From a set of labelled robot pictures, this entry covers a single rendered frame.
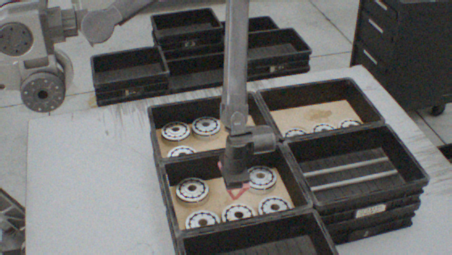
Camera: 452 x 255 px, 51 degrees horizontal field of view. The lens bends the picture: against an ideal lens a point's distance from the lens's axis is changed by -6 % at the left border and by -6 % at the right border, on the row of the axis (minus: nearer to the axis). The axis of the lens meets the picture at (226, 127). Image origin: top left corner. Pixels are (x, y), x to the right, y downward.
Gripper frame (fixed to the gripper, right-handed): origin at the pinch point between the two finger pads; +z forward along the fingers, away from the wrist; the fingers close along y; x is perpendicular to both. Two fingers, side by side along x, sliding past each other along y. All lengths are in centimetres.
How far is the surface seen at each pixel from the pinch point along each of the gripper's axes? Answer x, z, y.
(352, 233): -37.9, 18.7, -9.8
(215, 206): 3.2, 13.4, 5.1
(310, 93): -43, 9, 49
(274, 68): -56, 51, 123
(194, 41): -18, 54, 161
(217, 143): -3.7, 15.1, 34.5
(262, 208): -9.6, 9.7, -1.0
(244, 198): -6.1, 13.1, 6.5
